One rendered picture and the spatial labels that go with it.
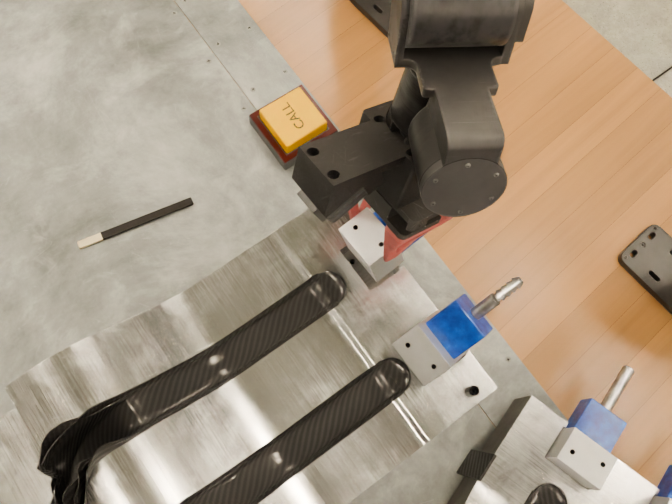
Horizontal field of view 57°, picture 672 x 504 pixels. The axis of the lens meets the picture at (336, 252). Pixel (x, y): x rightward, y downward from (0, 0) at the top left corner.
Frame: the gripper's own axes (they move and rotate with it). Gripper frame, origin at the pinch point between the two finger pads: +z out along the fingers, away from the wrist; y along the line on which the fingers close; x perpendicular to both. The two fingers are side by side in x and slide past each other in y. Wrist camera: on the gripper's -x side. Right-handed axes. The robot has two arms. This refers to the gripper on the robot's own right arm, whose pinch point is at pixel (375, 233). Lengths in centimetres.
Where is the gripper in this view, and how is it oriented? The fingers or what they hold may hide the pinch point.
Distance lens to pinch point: 60.4
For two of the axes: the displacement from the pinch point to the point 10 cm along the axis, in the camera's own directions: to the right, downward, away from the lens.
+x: 7.8, -3.8, 5.0
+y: 5.9, 7.2, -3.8
